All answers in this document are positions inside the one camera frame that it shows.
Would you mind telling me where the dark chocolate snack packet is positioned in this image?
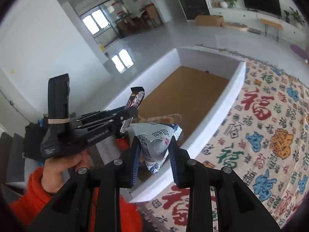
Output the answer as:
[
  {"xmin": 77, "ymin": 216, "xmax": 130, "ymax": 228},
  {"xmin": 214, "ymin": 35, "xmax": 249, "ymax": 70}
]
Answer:
[{"xmin": 120, "ymin": 86, "xmax": 144, "ymax": 134}]

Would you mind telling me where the silver white snack bag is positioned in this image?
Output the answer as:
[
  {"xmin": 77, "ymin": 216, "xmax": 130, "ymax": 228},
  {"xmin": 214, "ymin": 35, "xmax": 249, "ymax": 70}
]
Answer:
[{"xmin": 126, "ymin": 123, "xmax": 182, "ymax": 173}]

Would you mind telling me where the orange sleeve forearm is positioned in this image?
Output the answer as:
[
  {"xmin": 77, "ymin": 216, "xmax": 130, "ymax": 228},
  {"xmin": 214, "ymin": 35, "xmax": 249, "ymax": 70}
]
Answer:
[{"xmin": 9, "ymin": 163, "xmax": 143, "ymax": 231}]

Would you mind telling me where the left hand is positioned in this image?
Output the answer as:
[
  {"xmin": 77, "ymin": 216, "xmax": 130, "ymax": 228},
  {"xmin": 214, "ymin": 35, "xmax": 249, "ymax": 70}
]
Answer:
[{"xmin": 41, "ymin": 150, "xmax": 90, "ymax": 194}]

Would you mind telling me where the white storage box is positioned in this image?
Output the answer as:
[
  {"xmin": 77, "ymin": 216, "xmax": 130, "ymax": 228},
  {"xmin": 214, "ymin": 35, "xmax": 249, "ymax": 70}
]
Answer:
[{"xmin": 96, "ymin": 47, "xmax": 247, "ymax": 203}]

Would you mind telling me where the patterned woven table cloth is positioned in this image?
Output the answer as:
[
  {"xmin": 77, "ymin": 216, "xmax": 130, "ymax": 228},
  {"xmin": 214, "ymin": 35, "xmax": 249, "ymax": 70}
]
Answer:
[{"xmin": 140, "ymin": 50, "xmax": 308, "ymax": 228}]

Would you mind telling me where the cardboard box on floor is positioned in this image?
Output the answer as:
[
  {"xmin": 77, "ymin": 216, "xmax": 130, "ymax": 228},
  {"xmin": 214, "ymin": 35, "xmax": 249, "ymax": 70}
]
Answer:
[{"xmin": 195, "ymin": 15, "xmax": 225, "ymax": 27}]

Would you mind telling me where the round cat scratcher bed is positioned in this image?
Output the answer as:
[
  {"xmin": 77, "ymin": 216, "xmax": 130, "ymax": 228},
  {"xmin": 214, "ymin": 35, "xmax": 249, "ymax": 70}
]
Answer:
[{"xmin": 223, "ymin": 22, "xmax": 249, "ymax": 32}]

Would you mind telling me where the white tv cabinet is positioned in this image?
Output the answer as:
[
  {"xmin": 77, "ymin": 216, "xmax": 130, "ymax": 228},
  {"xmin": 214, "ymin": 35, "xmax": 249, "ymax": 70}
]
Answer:
[{"xmin": 209, "ymin": 8, "xmax": 307, "ymax": 45}]

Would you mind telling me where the green plant left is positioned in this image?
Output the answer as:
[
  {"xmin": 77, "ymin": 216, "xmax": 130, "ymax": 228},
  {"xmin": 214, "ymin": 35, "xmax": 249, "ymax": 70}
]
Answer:
[{"xmin": 224, "ymin": 0, "xmax": 238, "ymax": 8}]

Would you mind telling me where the purple floor mat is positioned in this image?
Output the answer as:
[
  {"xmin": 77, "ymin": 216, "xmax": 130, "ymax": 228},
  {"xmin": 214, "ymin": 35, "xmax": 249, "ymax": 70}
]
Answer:
[{"xmin": 290, "ymin": 44, "xmax": 308, "ymax": 61}]

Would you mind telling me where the wooden bench stool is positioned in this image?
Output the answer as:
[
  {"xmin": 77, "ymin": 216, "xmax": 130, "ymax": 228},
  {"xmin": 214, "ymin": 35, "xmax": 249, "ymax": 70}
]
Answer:
[{"xmin": 260, "ymin": 18, "xmax": 283, "ymax": 42}]

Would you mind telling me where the black television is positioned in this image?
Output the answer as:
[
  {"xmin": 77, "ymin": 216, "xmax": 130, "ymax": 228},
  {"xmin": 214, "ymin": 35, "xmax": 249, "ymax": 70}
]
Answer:
[{"xmin": 244, "ymin": 0, "xmax": 282, "ymax": 17}]

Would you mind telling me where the small potted plant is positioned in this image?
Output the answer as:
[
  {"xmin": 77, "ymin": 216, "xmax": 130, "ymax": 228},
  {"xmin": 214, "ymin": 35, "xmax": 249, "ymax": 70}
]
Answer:
[{"xmin": 283, "ymin": 10, "xmax": 290, "ymax": 24}]

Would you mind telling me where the green potted plant right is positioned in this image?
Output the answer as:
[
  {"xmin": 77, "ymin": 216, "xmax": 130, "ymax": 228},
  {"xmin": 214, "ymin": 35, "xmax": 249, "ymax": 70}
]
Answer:
[{"xmin": 290, "ymin": 7, "xmax": 305, "ymax": 27}]

